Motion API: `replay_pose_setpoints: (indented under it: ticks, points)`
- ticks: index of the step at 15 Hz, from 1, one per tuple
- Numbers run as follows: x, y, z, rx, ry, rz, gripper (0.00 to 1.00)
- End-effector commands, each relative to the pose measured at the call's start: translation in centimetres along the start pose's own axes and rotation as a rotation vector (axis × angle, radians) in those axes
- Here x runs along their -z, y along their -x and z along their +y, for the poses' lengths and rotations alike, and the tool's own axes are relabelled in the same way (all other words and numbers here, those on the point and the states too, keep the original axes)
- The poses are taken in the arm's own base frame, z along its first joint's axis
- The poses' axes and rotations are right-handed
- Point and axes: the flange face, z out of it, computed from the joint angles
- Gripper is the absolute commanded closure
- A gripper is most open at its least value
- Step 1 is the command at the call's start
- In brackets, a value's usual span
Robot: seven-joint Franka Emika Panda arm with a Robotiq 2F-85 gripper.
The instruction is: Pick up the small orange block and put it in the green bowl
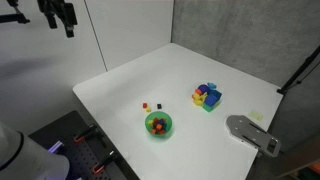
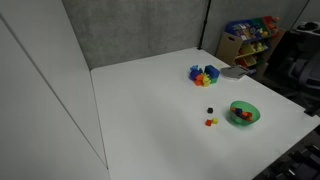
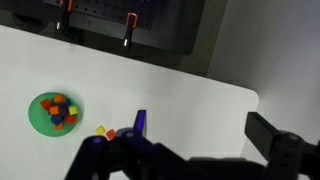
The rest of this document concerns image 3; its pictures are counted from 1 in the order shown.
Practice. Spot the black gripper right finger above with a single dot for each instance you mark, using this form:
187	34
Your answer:
287	154

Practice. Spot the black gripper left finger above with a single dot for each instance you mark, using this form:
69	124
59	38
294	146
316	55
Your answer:
129	152

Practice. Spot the small orange block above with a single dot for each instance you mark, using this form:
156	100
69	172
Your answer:
110	134

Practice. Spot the small dark purple block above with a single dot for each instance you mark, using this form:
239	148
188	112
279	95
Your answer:
140	122

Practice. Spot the small yellow block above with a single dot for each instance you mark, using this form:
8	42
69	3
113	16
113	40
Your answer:
100	130

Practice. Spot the green plastic bowl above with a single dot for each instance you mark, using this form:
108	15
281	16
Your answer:
40	120

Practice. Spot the blocks inside green bowl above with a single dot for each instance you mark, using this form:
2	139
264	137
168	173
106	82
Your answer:
61	111

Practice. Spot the orange black clamp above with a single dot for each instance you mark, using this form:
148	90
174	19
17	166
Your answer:
131	24
62	24

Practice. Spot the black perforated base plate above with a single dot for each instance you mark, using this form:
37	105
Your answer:
170	25

